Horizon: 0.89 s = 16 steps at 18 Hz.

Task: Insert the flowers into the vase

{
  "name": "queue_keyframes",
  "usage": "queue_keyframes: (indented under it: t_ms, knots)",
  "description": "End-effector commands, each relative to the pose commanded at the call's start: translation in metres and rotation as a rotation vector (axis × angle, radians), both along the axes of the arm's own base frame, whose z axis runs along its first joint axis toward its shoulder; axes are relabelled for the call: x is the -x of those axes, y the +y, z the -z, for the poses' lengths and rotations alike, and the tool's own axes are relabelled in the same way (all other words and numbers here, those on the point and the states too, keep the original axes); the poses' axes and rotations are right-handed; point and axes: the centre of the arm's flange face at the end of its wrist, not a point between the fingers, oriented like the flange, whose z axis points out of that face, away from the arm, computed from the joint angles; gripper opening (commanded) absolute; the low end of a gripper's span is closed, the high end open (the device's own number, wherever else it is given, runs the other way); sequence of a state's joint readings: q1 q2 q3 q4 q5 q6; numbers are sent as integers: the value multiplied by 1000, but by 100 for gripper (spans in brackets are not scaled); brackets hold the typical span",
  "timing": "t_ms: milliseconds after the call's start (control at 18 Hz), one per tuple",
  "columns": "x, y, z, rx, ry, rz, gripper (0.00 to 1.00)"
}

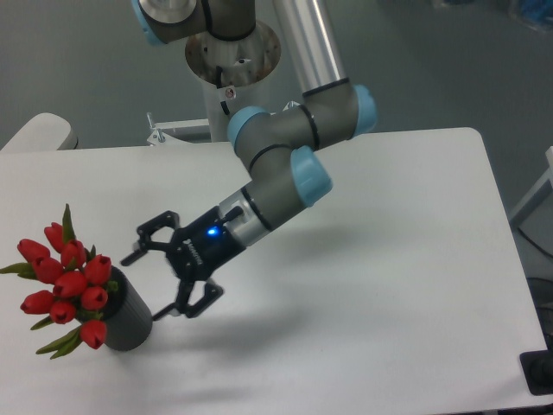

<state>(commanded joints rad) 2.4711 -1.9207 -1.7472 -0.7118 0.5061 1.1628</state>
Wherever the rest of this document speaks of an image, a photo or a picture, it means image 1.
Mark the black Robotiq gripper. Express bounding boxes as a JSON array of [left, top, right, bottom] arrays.
[[119, 206, 251, 322]]

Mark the blue items top right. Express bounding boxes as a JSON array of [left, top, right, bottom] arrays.
[[509, 0, 552, 32]]

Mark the black device at table edge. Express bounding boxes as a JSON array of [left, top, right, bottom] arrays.
[[519, 350, 552, 396]]

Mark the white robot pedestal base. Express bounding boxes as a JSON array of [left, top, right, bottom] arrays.
[[145, 23, 303, 146]]

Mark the white furniture leg right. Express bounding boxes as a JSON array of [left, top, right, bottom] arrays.
[[508, 147, 552, 228]]

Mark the white chair armrest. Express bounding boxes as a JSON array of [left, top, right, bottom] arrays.
[[1, 112, 79, 154]]

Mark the red tulip bouquet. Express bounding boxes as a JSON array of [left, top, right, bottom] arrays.
[[1, 205, 123, 360]]

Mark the dark grey ribbed vase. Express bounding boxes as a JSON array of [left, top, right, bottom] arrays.
[[102, 267, 153, 352]]

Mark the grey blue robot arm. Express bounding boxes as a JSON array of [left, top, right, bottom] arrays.
[[123, 1, 377, 318]]

